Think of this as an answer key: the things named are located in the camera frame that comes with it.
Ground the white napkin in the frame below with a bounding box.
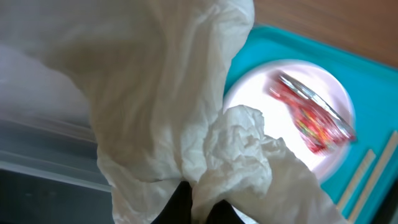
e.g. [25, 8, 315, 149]
[0, 0, 349, 224]

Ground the left wooden chopstick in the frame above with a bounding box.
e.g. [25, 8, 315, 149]
[336, 149, 376, 212]

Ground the clear plastic waste bin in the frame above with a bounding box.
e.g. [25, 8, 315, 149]
[1, 45, 111, 192]

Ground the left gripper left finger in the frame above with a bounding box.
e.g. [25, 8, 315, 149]
[151, 181, 192, 224]

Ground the large white plate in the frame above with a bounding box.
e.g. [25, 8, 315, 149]
[222, 59, 356, 224]

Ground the black plastic tray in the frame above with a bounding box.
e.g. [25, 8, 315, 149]
[1, 170, 114, 224]

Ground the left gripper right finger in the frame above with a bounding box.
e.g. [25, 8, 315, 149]
[206, 200, 244, 224]

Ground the right wooden chopstick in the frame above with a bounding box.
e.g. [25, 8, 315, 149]
[348, 131, 397, 223]

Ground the teal serving tray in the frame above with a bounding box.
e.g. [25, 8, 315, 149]
[224, 26, 397, 223]

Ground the wooden chopstick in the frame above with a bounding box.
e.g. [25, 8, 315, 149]
[336, 149, 376, 212]
[348, 131, 397, 223]

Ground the red sauce packet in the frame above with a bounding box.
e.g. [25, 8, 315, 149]
[269, 71, 356, 154]

